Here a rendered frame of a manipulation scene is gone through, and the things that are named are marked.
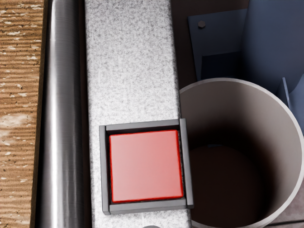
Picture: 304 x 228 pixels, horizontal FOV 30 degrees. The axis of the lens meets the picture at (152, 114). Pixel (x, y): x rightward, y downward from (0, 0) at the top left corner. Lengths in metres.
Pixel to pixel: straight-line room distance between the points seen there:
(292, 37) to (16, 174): 0.81
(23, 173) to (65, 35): 0.14
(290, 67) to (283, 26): 0.19
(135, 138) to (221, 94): 0.70
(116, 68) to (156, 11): 0.07
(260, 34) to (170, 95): 0.73
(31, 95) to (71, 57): 0.06
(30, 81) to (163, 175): 0.15
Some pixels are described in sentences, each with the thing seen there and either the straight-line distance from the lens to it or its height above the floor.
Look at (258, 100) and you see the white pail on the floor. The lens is 1.16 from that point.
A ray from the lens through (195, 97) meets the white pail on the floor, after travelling 1.16.
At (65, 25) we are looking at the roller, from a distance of 0.56.
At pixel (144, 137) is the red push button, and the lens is 0.49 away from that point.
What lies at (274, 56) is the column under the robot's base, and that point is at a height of 0.26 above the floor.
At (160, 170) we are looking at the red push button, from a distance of 0.48.
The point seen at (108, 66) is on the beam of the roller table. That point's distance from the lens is 0.53.
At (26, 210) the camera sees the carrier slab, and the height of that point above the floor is 0.94.
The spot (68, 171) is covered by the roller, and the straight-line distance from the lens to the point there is 0.50.
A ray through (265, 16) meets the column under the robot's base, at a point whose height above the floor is 0.40.
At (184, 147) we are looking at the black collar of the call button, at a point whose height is 0.93.
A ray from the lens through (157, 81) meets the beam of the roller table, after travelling 0.52.
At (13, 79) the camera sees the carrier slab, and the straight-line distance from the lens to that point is 0.52.
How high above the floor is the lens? 1.39
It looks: 70 degrees down
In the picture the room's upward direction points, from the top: 9 degrees counter-clockwise
